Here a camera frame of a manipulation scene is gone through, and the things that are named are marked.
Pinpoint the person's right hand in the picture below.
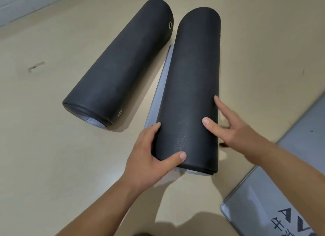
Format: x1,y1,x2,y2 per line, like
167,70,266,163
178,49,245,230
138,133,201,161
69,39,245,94
202,95,272,165

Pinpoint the person's left hand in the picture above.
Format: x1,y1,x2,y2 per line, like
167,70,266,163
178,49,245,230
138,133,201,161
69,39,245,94
119,122,188,193

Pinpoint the blue-grey yoga mat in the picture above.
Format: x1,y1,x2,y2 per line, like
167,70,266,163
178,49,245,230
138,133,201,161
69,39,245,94
220,92,325,236
143,6,221,177
62,0,174,130

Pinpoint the person's left forearm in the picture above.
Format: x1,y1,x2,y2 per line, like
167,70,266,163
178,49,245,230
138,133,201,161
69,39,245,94
55,177,143,236

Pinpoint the person's right forearm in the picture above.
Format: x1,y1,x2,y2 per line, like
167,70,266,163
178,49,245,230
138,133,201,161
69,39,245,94
253,140,325,236

